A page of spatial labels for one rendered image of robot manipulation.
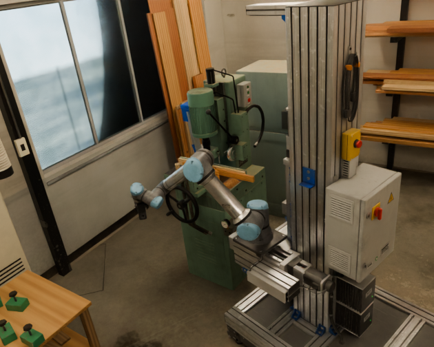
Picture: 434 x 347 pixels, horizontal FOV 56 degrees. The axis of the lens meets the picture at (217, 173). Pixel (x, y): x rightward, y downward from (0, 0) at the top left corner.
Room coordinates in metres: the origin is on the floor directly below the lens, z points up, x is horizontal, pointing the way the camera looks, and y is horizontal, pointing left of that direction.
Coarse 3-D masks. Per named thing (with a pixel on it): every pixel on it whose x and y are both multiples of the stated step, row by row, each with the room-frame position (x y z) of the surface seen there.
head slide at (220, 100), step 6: (216, 96) 2.77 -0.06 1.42; (216, 102) 2.69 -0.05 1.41; (222, 102) 2.73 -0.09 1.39; (216, 108) 2.69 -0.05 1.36; (222, 108) 2.72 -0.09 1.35; (216, 114) 2.70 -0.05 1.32; (222, 114) 2.72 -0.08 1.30; (222, 120) 2.71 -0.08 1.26; (222, 132) 2.70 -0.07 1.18; (210, 138) 2.75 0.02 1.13; (216, 138) 2.71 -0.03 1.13; (222, 138) 2.70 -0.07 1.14; (216, 144) 2.72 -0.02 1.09; (222, 144) 2.69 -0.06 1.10; (222, 150) 2.69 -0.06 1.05
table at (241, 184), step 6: (174, 168) 2.80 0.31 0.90; (168, 174) 2.71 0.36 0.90; (222, 180) 2.51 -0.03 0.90; (240, 180) 2.47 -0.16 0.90; (234, 186) 2.40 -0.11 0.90; (240, 186) 2.45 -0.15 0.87; (180, 192) 2.50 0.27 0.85; (198, 192) 2.43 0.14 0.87; (204, 192) 2.47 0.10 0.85; (234, 192) 2.39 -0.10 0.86
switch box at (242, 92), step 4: (240, 84) 2.80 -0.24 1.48; (244, 84) 2.79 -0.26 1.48; (248, 84) 2.82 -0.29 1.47; (240, 88) 2.78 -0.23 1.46; (244, 88) 2.77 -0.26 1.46; (240, 92) 2.79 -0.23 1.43; (244, 92) 2.77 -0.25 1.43; (240, 96) 2.79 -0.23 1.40; (244, 96) 2.77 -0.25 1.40; (248, 96) 2.81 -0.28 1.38; (240, 100) 2.79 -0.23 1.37; (244, 100) 2.77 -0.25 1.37; (240, 104) 2.79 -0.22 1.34; (244, 104) 2.77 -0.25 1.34; (248, 104) 2.80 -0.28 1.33
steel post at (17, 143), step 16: (0, 64) 2.87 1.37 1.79; (0, 80) 2.82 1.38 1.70; (0, 96) 2.81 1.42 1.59; (16, 112) 2.87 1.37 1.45; (16, 128) 2.82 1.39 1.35; (16, 144) 2.78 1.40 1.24; (32, 160) 2.87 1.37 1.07; (32, 176) 2.83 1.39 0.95; (32, 192) 2.82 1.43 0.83; (48, 208) 2.87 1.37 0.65; (48, 224) 2.83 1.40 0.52; (48, 240) 2.83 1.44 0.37; (64, 256) 2.86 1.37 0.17; (64, 272) 2.83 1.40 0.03
